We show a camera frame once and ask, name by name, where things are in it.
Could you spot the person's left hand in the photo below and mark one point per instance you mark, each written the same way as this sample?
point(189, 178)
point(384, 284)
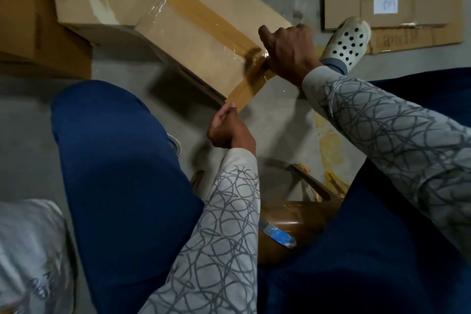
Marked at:
point(232, 133)

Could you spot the person's right hand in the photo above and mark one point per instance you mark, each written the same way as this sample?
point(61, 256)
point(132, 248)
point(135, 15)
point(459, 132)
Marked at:
point(291, 52)

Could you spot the cardboard box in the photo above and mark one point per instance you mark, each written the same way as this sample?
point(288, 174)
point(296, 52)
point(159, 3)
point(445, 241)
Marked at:
point(213, 8)

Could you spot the large black-label cardboard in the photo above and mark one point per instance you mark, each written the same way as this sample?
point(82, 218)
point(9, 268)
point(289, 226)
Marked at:
point(37, 23)

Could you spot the person's right forearm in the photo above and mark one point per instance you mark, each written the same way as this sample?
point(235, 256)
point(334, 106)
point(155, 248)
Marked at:
point(405, 148)

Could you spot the person's left forearm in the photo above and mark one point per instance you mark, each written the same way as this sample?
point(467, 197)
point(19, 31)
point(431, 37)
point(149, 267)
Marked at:
point(213, 251)

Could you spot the person's right white clog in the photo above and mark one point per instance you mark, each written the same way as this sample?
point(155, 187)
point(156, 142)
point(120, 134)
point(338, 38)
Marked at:
point(346, 41)

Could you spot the person's white clog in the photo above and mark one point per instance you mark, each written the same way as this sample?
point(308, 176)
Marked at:
point(174, 144)
point(346, 41)

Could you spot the person's left white clog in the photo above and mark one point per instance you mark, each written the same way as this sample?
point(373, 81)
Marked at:
point(174, 144)

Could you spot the person's blue trousers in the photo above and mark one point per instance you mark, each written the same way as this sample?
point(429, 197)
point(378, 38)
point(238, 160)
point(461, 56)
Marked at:
point(125, 192)

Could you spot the brown plastic-wrapped stool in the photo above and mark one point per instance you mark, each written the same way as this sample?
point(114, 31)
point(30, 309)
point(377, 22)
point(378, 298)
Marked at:
point(294, 222)

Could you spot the white woven sack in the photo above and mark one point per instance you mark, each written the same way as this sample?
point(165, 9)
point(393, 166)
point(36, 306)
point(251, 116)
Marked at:
point(33, 258)

